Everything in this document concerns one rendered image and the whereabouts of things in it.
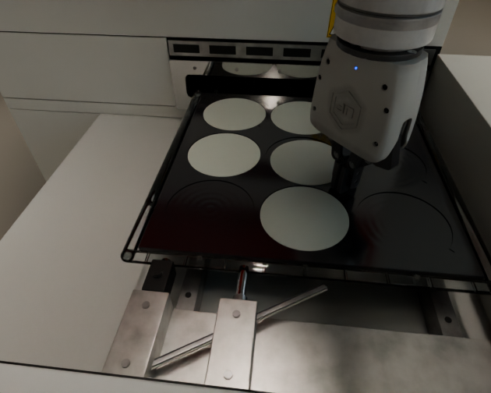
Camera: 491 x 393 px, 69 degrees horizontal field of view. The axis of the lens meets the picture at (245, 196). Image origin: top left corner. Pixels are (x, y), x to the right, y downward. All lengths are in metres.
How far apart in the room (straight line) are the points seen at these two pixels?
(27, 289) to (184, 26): 0.45
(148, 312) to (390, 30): 0.30
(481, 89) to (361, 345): 0.39
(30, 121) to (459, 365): 0.84
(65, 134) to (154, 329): 0.62
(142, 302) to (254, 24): 0.47
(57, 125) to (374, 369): 0.75
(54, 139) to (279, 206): 0.60
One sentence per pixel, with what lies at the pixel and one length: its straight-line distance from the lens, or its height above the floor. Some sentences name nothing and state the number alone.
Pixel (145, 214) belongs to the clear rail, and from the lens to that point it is 0.42.
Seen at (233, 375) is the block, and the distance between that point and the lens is 0.30.
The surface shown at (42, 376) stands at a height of 0.96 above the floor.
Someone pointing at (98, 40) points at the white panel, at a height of 0.97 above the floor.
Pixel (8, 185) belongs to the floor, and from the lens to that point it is 2.18.
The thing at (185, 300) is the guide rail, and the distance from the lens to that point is 0.40.
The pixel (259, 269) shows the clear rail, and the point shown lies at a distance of 0.36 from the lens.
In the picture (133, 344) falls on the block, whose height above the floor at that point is 0.91.
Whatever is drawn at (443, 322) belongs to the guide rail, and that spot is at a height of 0.85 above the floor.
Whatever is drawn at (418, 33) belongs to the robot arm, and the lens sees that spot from 0.33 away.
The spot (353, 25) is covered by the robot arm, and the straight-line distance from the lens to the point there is 0.33.
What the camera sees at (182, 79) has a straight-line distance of 0.68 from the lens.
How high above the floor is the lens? 1.19
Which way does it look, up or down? 43 degrees down
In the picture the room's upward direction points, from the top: straight up
